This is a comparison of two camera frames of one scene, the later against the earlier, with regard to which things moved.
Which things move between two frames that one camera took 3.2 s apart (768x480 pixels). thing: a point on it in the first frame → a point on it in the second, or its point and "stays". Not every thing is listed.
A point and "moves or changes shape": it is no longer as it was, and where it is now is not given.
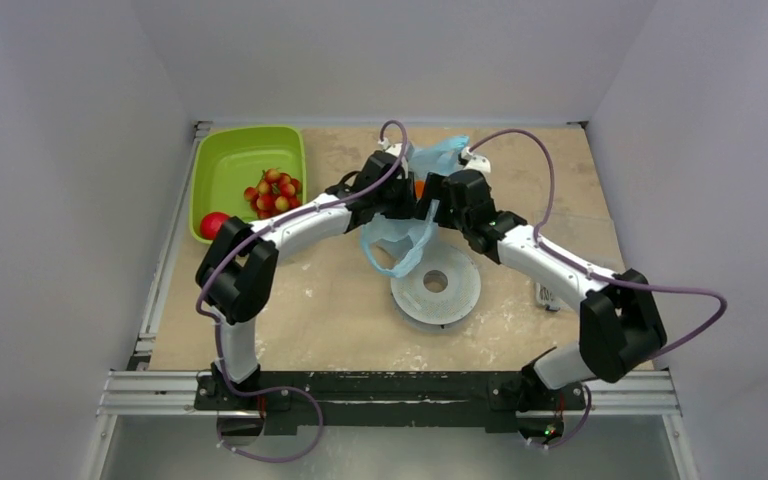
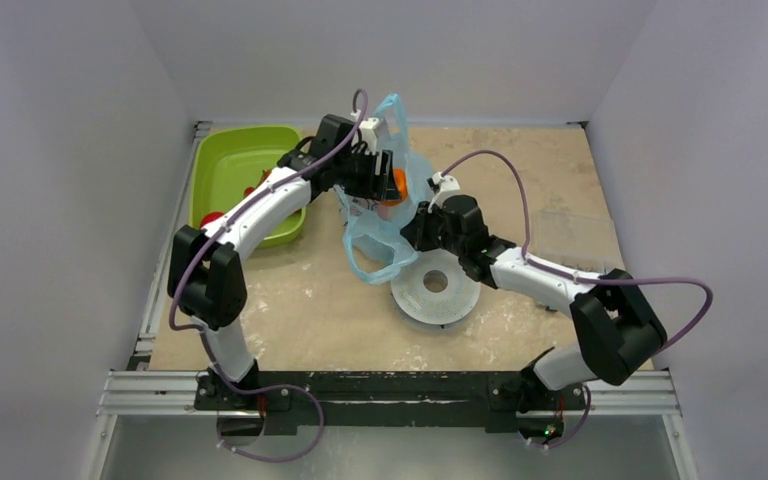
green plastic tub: (228, 161) stays
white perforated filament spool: (443, 289) stays
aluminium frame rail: (176, 394) stays
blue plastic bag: (435, 156) moves or changes shape
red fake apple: (210, 224) stays
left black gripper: (406, 211) → (381, 186)
